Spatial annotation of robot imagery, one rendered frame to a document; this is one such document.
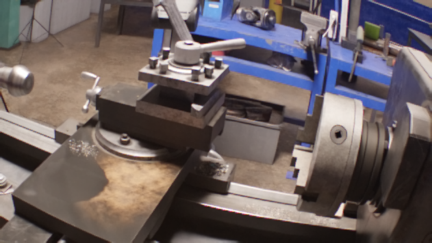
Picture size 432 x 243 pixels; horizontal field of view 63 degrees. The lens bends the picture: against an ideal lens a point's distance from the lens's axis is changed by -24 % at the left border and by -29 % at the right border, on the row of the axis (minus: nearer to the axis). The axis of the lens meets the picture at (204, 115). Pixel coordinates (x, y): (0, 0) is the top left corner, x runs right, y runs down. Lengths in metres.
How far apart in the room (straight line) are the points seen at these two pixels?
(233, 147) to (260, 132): 0.21
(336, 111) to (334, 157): 0.09
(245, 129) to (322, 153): 2.20
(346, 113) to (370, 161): 0.11
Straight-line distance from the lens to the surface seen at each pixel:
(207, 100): 1.04
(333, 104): 0.83
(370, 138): 0.85
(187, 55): 1.05
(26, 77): 1.10
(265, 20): 2.79
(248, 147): 3.01
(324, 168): 0.78
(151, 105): 1.06
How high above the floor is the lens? 1.49
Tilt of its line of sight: 25 degrees down
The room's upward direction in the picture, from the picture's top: 8 degrees clockwise
